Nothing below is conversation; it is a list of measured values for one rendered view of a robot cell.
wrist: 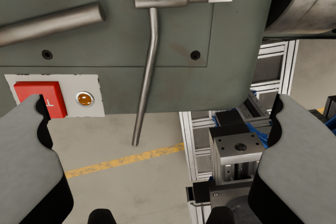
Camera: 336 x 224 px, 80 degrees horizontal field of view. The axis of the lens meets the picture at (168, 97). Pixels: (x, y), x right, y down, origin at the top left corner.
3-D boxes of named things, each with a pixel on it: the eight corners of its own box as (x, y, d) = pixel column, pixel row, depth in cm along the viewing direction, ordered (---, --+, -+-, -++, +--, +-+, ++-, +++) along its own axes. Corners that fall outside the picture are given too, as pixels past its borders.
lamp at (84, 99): (80, 103, 32) (78, 105, 32) (77, 91, 31) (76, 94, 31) (93, 102, 33) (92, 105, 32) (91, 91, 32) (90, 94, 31)
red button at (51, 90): (32, 112, 34) (25, 119, 32) (20, 79, 31) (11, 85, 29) (69, 112, 34) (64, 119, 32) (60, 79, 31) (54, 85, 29)
